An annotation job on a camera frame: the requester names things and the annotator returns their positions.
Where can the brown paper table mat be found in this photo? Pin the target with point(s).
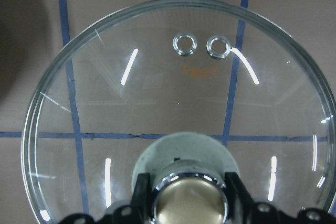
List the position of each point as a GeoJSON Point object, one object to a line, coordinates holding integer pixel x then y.
{"type": "Point", "coordinates": [31, 38]}

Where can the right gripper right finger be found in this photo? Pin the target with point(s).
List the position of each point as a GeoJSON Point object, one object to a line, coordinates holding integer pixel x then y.
{"type": "Point", "coordinates": [239, 200]}

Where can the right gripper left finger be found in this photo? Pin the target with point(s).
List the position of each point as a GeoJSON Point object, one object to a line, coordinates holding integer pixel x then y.
{"type": "Point", "coordinates": [142, 201]}

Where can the glass pot lid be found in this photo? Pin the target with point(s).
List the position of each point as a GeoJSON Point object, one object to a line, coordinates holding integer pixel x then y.
{"type": "Point", "coordinates": [186, 90]}

